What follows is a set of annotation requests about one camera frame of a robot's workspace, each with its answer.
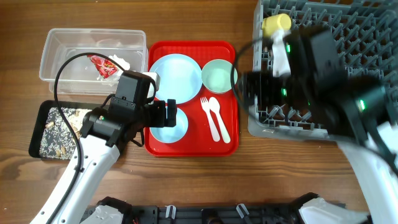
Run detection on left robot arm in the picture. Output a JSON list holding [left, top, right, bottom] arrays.
[[32, 70, 177, 223]]

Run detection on crumpled white tissue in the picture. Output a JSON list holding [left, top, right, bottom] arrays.
[[97, 54, 131, 86]]

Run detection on white plastic fork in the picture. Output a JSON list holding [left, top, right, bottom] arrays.
[[200, 97, 220, 142]]

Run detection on red snack wrapper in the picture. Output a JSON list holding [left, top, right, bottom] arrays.
[[87, 55, 119, 79]]

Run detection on left black cable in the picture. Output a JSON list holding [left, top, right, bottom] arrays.
[[43, 52, 125, 224]]

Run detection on yellow plastic cup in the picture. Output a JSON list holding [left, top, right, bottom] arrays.
[[262, 14, 292, 37]]

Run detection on red plastic tray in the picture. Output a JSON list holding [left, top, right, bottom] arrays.
[[144, 40, 239, 157]]

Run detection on small light blue bowl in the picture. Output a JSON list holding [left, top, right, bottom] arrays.
[[150, 108, 188, 144]]

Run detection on grey dishwasher rack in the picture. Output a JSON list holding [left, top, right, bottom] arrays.
[[248, 0, 397, 139]]

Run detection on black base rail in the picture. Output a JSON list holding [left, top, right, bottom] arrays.
[[80, 203, 346, 224]]

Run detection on white plastic spoon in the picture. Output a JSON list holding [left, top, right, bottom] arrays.
[[209, 97, 231, 144]]

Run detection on clear plastic bin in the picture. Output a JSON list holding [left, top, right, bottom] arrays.
[[39, 28, 148, 95]]

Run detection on black waste tray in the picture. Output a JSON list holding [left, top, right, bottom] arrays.
[[29, 100, 97, 160]]

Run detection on food leftovers rice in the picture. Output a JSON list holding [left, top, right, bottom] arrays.
[[39, 107, 91, 160]]

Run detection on mint green bowl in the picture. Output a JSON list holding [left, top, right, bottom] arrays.
[[201, 59, 233, 94]]

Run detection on large light blue plate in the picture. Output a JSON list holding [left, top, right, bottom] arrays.
[[150, 54, 202, 104]]

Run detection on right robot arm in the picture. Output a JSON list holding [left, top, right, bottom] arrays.
[[230, 26, 397, 223]]

